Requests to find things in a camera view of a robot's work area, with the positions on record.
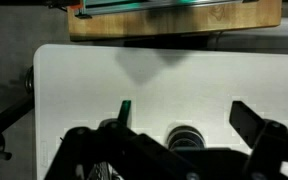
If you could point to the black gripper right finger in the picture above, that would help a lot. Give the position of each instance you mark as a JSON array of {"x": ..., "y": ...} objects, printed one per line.
[{"x": 250, "y": 128}]

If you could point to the black round cap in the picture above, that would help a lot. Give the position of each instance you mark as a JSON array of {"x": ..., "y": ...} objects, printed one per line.
[{"x": 185, "y": 137}]

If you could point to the black barbell bar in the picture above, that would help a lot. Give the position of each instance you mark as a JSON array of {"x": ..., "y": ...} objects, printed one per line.
[{"x": 10, "y": 115}]

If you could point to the aluminium mounting rail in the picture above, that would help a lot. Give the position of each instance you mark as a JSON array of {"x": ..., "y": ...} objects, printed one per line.
[{"x": 144, "y": 6}]

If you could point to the wooden workbench board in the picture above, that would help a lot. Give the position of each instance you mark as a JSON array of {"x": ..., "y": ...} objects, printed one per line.
[{"x": 184, "y": 21}]

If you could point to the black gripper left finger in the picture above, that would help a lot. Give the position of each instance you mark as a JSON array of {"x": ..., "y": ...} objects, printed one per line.
[{"x": 94, "y": 150}]

